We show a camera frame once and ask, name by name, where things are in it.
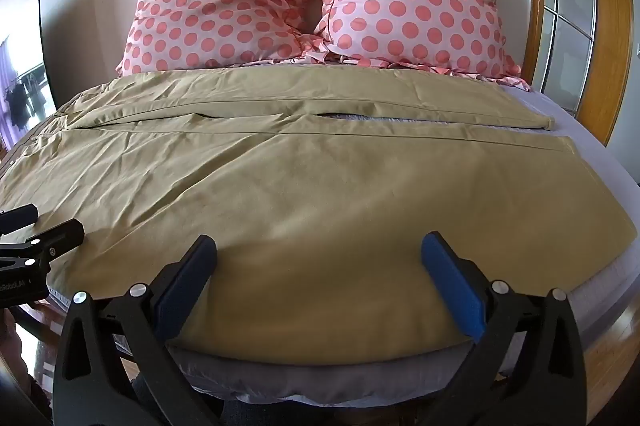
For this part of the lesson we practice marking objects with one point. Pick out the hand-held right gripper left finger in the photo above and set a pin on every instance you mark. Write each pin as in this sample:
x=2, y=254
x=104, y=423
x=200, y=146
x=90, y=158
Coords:
x=181, y=288

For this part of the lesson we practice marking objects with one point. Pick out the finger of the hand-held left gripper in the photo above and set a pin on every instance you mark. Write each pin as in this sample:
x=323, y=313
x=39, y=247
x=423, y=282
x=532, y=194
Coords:
x=60, y=236
x=20, y=216

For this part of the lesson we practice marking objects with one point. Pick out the grey bed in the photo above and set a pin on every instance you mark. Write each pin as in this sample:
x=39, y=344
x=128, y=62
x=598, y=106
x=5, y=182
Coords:
x=585, y=186

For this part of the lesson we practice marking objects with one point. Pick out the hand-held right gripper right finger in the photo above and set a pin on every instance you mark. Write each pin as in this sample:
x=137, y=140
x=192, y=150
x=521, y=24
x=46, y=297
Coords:
x=456, y=288

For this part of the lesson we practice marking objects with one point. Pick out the wooden framed glass door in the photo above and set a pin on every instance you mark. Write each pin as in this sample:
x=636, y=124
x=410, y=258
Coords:
x=565, y=1

